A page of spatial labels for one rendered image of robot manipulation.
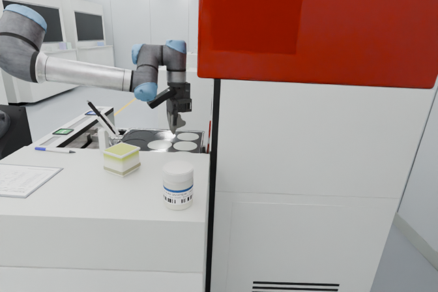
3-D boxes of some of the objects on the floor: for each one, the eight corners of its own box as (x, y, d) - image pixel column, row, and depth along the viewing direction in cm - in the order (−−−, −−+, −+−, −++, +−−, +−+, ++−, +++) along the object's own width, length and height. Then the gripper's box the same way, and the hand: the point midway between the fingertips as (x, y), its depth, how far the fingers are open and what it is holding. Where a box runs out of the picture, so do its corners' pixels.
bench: (116, 75, 834) (111, 5, 768) (90, 85, 664) (81, -3, 598) (81, 73, 832) (73, 3, 765) (47, 83, 662) (32, -6, 595)
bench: (83, 88, 626) (72, -6, 560) (33, 108, 457) (8, -23, 390) (36, 86, 624) (19, -9, 558) (-31, 105, 454) (-67, -28, 388)
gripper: (193, 83, 100) (192, 135, 107) (184, 79, 108) (183, 128, 115) (171, 84, 96) (172, 139, 103) (163, 80, 103) (164, 131, 110)
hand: (171, 131), depth 107 cm, fingers closed
